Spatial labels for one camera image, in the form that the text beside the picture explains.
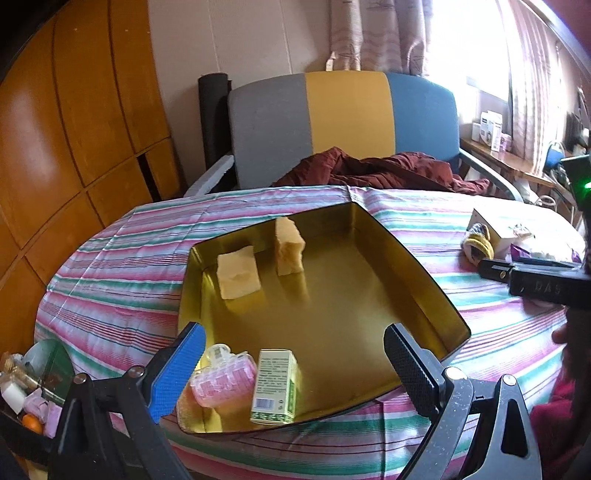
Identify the small green and white box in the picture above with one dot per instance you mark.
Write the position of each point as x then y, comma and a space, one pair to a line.
274, 387

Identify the dark red jacket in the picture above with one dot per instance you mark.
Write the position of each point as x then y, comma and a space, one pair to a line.
392, 170

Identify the gold-lined maroon tin box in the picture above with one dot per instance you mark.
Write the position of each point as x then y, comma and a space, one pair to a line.
332, 300

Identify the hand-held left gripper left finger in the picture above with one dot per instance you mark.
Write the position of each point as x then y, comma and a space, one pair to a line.
178, 369

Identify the wooden side desk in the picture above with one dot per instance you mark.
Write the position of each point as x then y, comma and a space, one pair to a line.
508, 159

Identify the black waste bin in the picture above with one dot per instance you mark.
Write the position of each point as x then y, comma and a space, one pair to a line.
27, 443

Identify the black rolled mat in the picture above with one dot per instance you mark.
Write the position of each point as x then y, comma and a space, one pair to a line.
213, 120

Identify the patterned curtain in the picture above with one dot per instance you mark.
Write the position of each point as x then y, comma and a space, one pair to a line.
374, 32
531, 83

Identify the grey yellow blue chair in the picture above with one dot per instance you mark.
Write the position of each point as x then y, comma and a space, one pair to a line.
268, 124

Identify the small pink box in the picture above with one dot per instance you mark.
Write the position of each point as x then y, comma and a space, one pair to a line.
506, 143

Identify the blue round object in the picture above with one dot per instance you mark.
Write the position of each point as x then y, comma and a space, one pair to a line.
553, 157

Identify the beige cardboard box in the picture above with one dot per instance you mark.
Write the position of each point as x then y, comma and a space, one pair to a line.
501, 226

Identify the small orange fruit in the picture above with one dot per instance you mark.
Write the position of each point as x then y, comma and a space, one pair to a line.
31, 423

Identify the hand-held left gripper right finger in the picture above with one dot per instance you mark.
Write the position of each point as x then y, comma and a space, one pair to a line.
411, 369

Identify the person's red clothing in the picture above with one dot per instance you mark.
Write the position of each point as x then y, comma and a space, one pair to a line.
561, 415

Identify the yellow sponge block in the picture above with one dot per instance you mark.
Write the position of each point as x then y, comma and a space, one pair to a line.
289, 247
238, 274

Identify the white plastic bag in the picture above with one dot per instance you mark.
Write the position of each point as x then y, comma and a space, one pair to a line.
549, 247

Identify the pink plastic hair roller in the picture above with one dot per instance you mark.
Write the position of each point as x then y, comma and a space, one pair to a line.
226, 378

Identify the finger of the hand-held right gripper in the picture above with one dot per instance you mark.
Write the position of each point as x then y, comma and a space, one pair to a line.
495, 270

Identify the wooden wardrobe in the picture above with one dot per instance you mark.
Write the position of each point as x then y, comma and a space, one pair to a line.
55, 138

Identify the white product box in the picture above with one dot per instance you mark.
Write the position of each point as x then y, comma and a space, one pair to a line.
490, 129

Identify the person's right hand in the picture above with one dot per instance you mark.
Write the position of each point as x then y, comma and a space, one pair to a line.
562, 334

